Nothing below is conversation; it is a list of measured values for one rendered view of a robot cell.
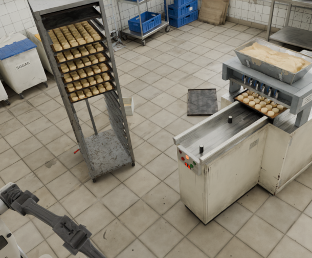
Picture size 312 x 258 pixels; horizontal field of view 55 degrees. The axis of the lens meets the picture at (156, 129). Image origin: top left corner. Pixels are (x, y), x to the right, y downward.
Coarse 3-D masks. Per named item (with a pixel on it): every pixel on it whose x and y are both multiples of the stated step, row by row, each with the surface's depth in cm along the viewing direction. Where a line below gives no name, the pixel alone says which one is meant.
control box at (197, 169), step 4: (180, 148) 229; (184, 148) 228; (184, 152) 225; (188, 152) 225; (180, 156) 234; (184, 156) 228; (188, 156) 223; (192, 156) 221; (180, 160) 237; (184, 160) 231; (188, 160) 226; (192, 160) 220; (196, 160) 218; (188, 164) 229; (192, 164) 223; (196, 164) 218; (192, 168) 226; (196, 168) 221; (200, 168) 221; (196, 172) 224; (200, 172) 223
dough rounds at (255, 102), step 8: (240, 96) 259; (248, 96) 258; (256, 96) 257; (248, 104) 252; (256, 104) 248; (264, 104) 247; (272, 104) 246; (264, 112) 241; (272, 112) 238; (280, 112) 240
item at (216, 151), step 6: (258, 120) 236; (264, 120) 237; (270, 120) 243; (252, 126) 231; (258, 126) 236; (240, 132) 227; (246, 132) 228; (252, 132) 234; (234, 138) 223; (240, 138) 227; (222, 144) 219; (228, 144) 220; (234, 144) 226; (216, 150) 215; (222, 150) 220; (204, 156) 212; (210, 156) 213; (216, 156) 218; (204, 162) 212
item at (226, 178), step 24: (240, 120) 247; (192, 144) 230; (216, 144) 228; (240, 144) 230; (264, 144) 257; (216, 168) 225; (240, 168) 250; (192, 192) 253; (216, 192) 244; (240, 192) 275; (216, 216) 275
